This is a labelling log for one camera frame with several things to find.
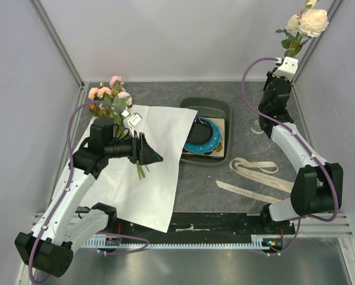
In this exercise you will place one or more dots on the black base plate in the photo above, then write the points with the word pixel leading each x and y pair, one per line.
pixel 206 228

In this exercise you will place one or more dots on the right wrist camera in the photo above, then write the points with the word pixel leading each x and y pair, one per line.
pixel 286 67

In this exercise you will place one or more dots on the white flower stem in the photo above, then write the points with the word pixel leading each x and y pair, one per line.
pixel 308 24

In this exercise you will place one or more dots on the clear glass vase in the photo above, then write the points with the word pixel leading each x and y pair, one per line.
pixel 256 129

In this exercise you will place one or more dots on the pink flower stems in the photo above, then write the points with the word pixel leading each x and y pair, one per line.
pixel 113 93

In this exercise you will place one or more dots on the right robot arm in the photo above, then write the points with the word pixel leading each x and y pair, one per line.
pixel 318 186

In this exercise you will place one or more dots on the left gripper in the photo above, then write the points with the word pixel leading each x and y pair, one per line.
pixel 142 153

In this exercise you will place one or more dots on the white wrapping paper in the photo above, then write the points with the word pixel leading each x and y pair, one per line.
pixel 148 202

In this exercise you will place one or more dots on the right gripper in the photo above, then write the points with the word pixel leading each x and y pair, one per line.
pixel 270 78

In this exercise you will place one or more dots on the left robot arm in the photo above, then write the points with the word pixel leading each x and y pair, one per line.
pixel 52 242

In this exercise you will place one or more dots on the wooden puzzle board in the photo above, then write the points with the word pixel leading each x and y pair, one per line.
pixel 218 151

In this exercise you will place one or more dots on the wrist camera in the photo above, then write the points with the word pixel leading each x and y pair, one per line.
pixel 286 67
pixel 131 120

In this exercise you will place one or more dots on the dark green tray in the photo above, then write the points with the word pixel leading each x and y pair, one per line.
pixel 210 108

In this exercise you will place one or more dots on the blue plate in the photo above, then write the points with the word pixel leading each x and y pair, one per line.
pixel 208 147

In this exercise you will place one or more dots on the cream ribbon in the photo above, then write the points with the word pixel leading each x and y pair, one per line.
pixel 258 171

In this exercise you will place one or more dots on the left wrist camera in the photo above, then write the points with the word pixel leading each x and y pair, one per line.
pixel 131 120

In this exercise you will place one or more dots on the left aluminium frame post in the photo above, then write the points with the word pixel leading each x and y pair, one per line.
pixel 56 40

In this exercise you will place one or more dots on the grey cable duct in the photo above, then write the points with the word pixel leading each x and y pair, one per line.
pixel 104 242

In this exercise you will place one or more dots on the orange flower stem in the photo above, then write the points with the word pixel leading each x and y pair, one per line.
pixel 105 112

